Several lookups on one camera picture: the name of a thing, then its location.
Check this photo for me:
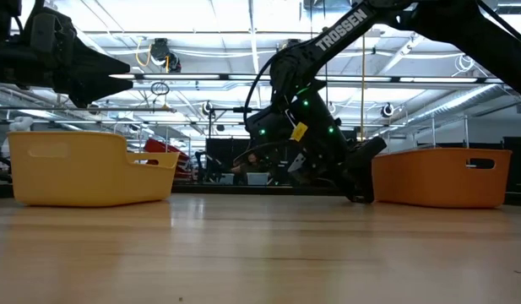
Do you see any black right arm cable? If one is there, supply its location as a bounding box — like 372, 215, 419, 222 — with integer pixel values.
242, 48, 289, 128

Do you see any black table frame rail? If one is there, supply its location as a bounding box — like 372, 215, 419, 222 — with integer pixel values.
0, 182, 521, 207

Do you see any silver ventilation duct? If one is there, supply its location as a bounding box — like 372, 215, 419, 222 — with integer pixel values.
411, 82, 514, 122

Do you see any red storage bin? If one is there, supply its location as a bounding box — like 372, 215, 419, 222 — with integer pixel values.
144, 138, 192, 164

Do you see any orange plastic bin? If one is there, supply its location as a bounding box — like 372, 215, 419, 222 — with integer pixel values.
372, 146, 513, 209

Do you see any black overhead gantry frame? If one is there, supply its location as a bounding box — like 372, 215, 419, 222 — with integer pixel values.
207, 106, 261, 138

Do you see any yellow label tag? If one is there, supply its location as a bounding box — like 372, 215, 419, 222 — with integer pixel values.
290, 121, 309, 143

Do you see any long ceiling light strip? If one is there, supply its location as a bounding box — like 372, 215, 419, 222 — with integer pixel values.
110, 72, 504, 84

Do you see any person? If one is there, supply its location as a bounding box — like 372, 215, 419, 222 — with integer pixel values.
232, 151, 261, 175

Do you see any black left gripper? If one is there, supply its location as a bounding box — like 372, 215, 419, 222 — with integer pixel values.
30, 8, 133, 109

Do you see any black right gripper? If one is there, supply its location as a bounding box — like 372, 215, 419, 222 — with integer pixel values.
327, 135, 388, 204

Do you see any white coiled cable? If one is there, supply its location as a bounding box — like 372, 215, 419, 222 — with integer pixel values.
453, 53, 477, 73

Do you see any yellow plastic bin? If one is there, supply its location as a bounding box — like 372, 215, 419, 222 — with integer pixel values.
7, 130, 181, 208

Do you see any grey horizontal metal pipe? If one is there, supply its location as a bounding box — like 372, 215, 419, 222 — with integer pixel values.
0, 106, 177, 113

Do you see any black coiled cable ring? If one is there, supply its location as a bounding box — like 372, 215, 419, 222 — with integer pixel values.
149, 81, 171, 97

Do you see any black partition panel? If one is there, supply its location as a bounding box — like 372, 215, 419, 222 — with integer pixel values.
204, 137, 252, 187

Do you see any metal shelf rack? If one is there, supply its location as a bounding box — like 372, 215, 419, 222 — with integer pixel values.
411, 114, 471, 148

